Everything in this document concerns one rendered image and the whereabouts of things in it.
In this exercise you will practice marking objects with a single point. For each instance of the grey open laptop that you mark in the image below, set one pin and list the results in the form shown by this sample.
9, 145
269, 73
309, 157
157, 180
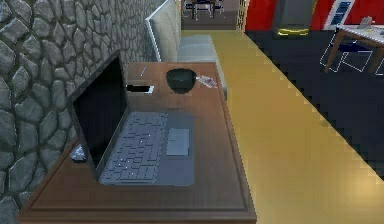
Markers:
146, 150

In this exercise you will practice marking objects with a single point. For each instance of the black bowl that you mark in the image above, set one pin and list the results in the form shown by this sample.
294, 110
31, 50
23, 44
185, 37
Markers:
181, 80

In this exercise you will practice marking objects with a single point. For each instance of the crumpled clear wrapper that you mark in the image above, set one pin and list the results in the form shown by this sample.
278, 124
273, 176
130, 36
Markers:
207, 81

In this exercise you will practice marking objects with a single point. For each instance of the brown wooden desk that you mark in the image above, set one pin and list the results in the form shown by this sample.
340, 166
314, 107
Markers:
213, 160

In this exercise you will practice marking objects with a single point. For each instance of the black flat phone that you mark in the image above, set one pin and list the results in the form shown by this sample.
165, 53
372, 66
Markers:
140, 89

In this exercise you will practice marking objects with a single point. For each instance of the white pen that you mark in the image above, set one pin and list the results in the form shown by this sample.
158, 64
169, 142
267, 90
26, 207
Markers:
143, 71

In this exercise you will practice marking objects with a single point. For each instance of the pale grey sofa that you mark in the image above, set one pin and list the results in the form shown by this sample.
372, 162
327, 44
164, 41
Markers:
186, 43

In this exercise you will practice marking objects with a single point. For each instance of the dark table with chairs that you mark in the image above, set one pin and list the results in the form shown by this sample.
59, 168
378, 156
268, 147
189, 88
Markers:
203, 6

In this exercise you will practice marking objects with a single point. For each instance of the small grey black object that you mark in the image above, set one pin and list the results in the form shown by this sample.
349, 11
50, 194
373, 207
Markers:
78, 154

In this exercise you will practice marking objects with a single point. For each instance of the grey cabinet with yellow base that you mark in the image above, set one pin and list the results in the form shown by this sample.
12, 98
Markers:
293, 16

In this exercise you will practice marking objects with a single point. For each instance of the white framed blue picture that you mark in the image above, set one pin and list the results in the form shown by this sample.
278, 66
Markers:
341, 13

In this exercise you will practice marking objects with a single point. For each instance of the white top wooden table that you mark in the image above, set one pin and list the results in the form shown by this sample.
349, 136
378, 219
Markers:
358, 36

